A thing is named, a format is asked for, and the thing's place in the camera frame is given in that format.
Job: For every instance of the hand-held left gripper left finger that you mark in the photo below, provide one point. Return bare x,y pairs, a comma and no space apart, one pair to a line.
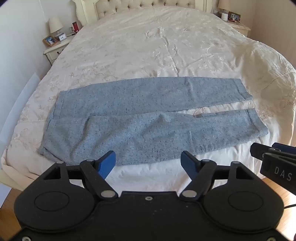
107,162

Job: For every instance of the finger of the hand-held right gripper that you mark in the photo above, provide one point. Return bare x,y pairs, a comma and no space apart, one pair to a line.
260,150
285,148

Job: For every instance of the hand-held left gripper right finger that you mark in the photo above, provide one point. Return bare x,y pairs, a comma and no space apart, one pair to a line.
187,162

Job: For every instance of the grey speckled pants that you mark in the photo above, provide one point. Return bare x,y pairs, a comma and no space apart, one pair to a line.
138,134

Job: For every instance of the cream embroidered bed cover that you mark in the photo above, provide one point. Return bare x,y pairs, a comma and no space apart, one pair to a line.
150,51

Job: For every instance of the cream nightstand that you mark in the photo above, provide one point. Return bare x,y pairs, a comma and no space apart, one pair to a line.
241,27
54,52

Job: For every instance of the small white clock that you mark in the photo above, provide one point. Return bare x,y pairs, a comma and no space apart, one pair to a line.
62,37

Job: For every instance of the white cylinder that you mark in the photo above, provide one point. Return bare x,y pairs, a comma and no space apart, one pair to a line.
224,17

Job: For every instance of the red box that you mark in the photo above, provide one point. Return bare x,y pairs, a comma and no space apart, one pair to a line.
75,26

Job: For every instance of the cream shade table lamp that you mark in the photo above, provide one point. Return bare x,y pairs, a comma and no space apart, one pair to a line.
227,3
55,24

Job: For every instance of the cream tufted headboard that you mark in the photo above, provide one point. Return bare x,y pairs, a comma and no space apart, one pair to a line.
138,3

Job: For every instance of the wooden photo frame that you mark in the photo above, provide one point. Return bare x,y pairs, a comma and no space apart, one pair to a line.
234,16
49,41

